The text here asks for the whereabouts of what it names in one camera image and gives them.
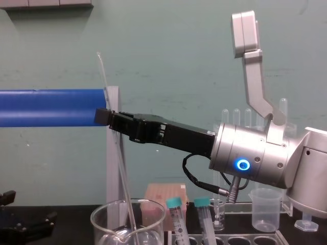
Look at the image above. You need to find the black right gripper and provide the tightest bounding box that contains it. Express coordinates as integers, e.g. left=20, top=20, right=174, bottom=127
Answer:
left=94, top=108, right=217, bottom=157

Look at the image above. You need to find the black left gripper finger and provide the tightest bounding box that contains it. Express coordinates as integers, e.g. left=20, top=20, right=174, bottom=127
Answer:
left=0, top=190, right=17, bottom=207
left=0, top=210, right=58, bottom=243

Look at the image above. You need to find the long glass thermometer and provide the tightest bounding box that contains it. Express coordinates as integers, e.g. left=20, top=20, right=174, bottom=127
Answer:
left=96, top=52, right=141, bottom=245

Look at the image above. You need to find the large clear glass beaker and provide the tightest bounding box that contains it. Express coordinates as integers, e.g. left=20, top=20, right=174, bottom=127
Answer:
left=90, top=199, right=167, bottom=245

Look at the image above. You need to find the teal capped centrifuge tube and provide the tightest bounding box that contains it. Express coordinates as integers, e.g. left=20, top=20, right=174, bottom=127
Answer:
left=193, top=196, right=218, bottom=245
left=166, top=196, right=191, bottom=245

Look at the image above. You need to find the small glass beaker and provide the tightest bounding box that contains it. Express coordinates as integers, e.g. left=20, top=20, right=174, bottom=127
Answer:
left=209, top=199, right=227, bottom=231

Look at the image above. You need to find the clear plastic beaker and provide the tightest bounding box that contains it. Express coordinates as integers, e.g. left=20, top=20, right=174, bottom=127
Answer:
left=248, top=188, right=283, bottom=232

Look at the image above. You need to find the clear rack with round holes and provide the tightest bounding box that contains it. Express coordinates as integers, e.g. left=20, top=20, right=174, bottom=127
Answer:
left=168, top=230, right=290, bottom=245

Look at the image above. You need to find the blue plastic pipe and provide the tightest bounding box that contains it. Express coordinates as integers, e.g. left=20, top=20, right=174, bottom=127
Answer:
left=0, top=88, right=108, bottom=128

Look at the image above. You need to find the brown cardboard box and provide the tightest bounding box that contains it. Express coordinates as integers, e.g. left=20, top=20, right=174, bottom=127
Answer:
left=142, top=183, right=190, bottom=232

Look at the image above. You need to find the clear cylinder with hexagonal base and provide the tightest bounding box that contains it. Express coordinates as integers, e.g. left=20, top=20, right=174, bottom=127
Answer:
left=294, top=211, right=319, bottom=232

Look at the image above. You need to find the white upright post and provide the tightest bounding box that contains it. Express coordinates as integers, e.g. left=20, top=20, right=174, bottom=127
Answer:
left=105, top=86, right=129, bottom=230

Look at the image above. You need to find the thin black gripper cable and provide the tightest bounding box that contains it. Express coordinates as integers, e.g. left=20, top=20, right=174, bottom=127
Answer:
left=182, top=152, right=250, bottom=204

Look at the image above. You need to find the grey wall shelf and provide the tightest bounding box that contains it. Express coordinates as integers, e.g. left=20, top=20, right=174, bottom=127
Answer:
left=0, top=0, right=93, bottom=10

